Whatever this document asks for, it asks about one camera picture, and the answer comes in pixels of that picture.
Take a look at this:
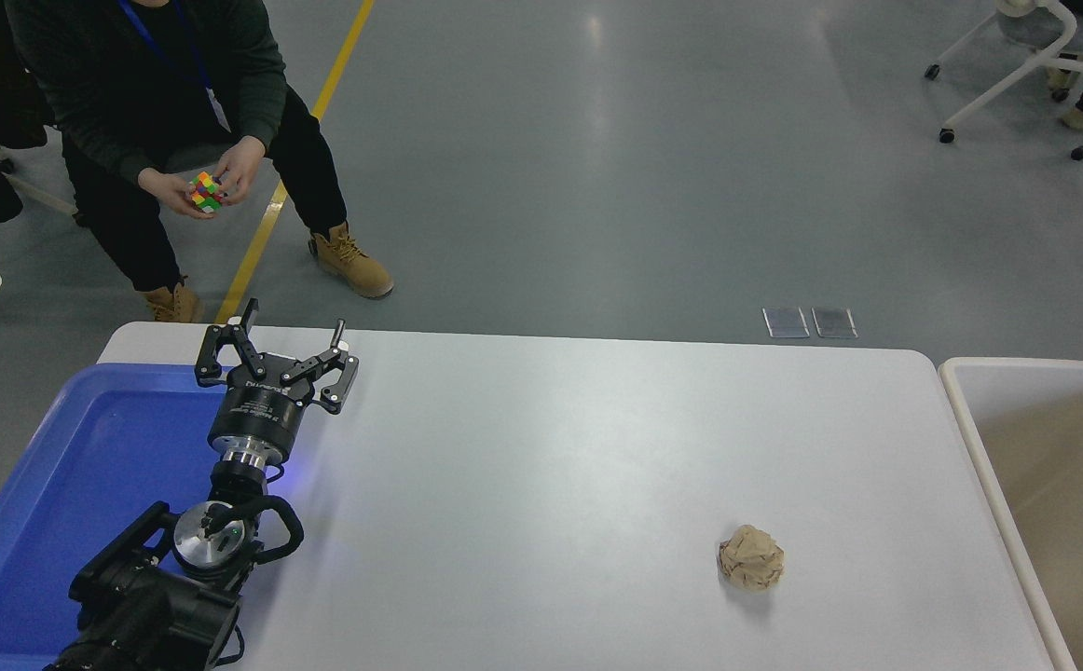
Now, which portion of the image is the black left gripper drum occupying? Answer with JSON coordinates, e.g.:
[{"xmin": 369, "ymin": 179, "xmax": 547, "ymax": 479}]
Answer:
[{"xmin": 207, "ymin": 371, "xmax": 311, "ymax": 465}]

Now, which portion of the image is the multicoloured puzzle cube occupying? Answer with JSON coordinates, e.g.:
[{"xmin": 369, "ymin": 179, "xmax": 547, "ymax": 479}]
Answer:
[{"xmin": 188, "ymin": 171, "xmax": 226, "ymax": 216}]

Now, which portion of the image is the clear floor plate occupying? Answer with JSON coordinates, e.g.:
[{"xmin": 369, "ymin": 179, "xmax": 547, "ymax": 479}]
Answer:
[
  {"xmin": 761, "ymin": 307, "xmax": 811, "ymax": 339},
  {"xmin": 811, "ymin": 307, "xmax": 858, "ymax": 339}
]

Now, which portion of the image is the person's right hand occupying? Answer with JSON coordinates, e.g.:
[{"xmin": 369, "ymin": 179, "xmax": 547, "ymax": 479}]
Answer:
[{"xmin": 137, "ymin": 166, "xmax": 205, "ymax": 222}]

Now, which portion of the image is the person's left hand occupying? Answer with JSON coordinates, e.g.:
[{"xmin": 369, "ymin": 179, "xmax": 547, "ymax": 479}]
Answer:
[{"xmin": 212, "ymin": 134, "xmax": 268, "ymax": 209}]

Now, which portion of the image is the blue plastic tray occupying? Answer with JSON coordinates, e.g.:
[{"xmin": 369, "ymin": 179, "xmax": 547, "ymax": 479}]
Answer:
[{"xmin": 0, "ymin": 362, "xmax": 235, "ymax": 671}]

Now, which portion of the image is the seated person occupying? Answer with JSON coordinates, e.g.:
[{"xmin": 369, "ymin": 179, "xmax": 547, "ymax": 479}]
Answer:
[{"xmin": 3, "ymin": 0, "xmax": 395, "ymax": 324}]

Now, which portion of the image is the crumpled tan paper ball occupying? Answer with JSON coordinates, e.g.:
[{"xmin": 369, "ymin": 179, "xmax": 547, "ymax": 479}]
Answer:
[{"xmin": 716, "ymin": 523, "xmax": 786, "ymax": 593}]

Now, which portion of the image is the large pale bin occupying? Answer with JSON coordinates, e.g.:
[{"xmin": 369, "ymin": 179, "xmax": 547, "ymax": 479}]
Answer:
[{"xmin": 938, "ymin": 356, "xmax": 1083, "ymax": 671}]

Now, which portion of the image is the blue lanyard with white badge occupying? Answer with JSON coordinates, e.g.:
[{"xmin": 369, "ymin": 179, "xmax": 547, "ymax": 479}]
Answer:
[{"xmin": 117, "ymin": 0, "xmax": 233, "ymax": 133}]

